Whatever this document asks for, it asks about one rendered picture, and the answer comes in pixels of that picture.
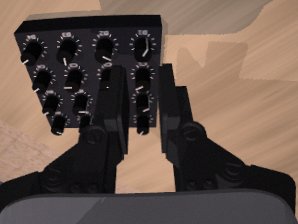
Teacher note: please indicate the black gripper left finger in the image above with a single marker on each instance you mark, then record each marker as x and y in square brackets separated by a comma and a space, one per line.
[83, 168]

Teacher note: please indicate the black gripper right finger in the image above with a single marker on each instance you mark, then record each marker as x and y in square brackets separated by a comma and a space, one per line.
[198, 162]

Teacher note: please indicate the black knob box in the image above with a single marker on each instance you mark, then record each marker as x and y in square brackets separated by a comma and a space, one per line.
[133, 41]

